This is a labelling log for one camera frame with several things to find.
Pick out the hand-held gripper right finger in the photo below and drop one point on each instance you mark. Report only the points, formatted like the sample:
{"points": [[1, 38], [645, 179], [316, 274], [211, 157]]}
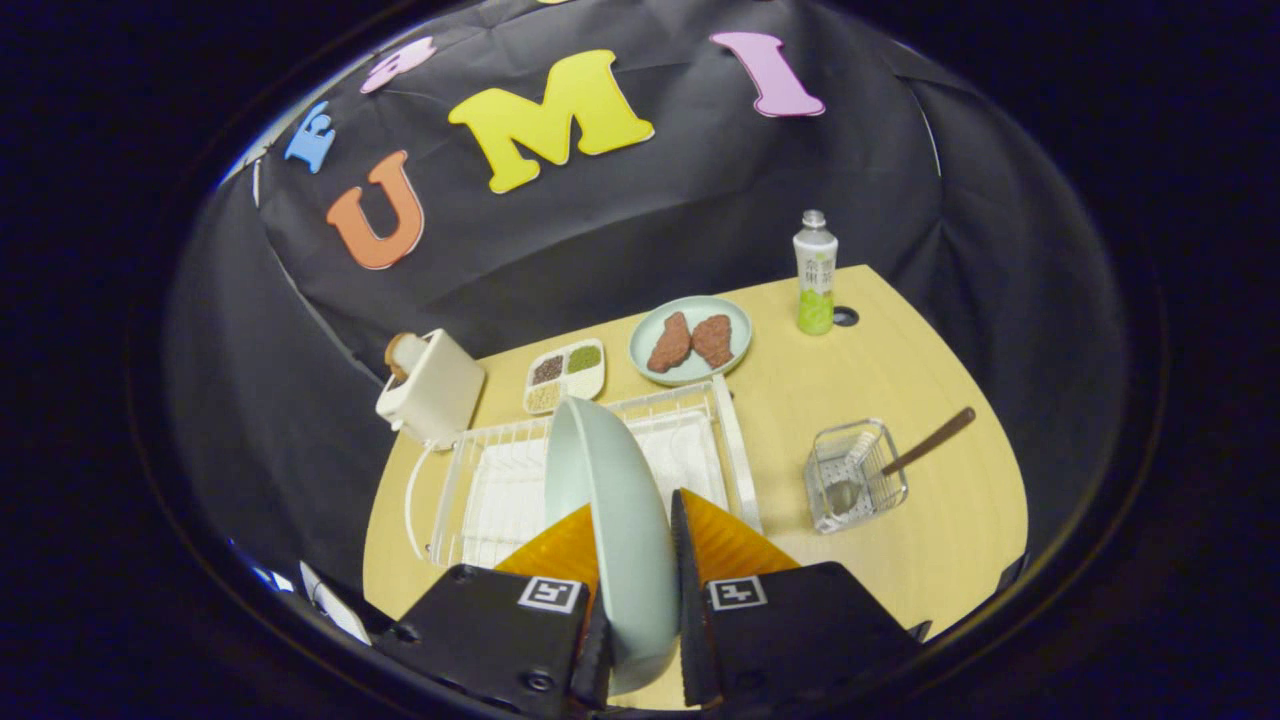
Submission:
{"points": [[690, 600]]}

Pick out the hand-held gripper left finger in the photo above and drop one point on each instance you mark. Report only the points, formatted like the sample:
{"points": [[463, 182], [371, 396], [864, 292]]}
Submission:
{"points": [[500, 630]]}

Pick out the pale green plate with meat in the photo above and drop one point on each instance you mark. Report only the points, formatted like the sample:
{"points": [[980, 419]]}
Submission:
{"points": [[700, 305]]}

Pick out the white flat object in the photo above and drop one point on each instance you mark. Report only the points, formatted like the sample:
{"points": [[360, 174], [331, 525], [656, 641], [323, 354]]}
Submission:
{"points": [[335, 605]]}

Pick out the white toaster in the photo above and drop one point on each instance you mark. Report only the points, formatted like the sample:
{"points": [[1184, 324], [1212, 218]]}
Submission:
{"points": [[440, 395]]}

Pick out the white divided seasoning tray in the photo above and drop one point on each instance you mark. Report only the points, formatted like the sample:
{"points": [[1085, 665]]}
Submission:
{"points": [[565, 375]]}

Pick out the brown meat piece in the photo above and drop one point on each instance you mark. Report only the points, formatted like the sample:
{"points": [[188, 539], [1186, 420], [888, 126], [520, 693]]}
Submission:
{"points": [[713, 340], [670, 343]]}

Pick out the toast bread slice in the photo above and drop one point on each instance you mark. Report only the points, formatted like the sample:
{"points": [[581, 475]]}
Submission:
{"points": [[403, 352]]}

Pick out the green label drink bottle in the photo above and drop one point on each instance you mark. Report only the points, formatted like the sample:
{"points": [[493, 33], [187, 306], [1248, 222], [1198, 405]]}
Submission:
{"points": [[815, 270]]}

